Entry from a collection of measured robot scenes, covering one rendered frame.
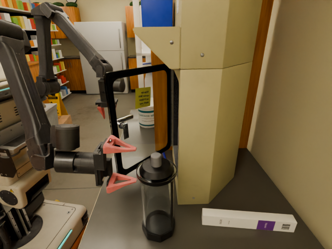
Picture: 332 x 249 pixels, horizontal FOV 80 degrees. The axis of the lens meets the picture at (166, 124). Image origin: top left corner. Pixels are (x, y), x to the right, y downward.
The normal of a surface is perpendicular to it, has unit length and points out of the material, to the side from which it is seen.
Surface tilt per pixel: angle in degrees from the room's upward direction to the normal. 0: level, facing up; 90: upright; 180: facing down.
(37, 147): 74
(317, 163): 90
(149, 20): 90
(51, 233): 0
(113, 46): 90
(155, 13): 90
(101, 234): 0
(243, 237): 0
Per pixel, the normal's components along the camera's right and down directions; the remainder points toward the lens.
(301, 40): -1.00, 0.02
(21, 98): -0.33, 0.10
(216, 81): 0.03, 0.41
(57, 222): -0.01, -0.91
